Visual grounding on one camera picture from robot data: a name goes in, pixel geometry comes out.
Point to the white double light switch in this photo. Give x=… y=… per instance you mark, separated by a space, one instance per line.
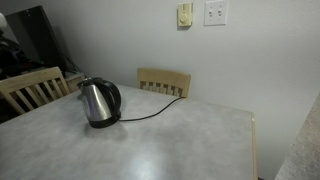
x=215 y=13

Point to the granite countertop edge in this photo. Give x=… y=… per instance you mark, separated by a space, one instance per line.
x=303 y=160

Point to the wooden chair at far side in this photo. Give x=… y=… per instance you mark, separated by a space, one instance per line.
x=164 y=81

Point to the black monitor screen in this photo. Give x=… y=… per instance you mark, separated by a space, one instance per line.
x=35 y=35

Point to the wooden chair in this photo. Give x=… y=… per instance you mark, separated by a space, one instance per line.
x=42 y=86
x=164 y=81

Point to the stainless steel electric kettle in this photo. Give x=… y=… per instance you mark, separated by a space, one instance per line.
x=101 y=101

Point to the wooden chair at left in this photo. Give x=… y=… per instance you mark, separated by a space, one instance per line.
x=42 y=86

